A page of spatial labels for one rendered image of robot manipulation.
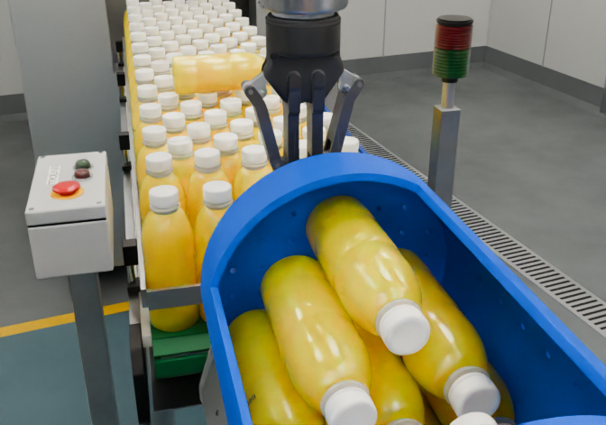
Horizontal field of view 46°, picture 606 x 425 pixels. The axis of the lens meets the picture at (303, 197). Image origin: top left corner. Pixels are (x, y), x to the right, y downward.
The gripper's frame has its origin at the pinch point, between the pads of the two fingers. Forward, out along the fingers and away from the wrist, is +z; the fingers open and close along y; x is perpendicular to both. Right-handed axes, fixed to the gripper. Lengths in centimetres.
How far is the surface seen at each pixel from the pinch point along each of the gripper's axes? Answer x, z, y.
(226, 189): -17.2, 5.9, 6.3
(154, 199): -17.5, 6.5, 15.8
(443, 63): -43, -2, -35
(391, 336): 26.2, 0.4, -0.9
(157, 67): -87, 6, 12
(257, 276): 5.2, 6.2, 6.2
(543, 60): -393, 97, -276
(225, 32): -118, 6, -8
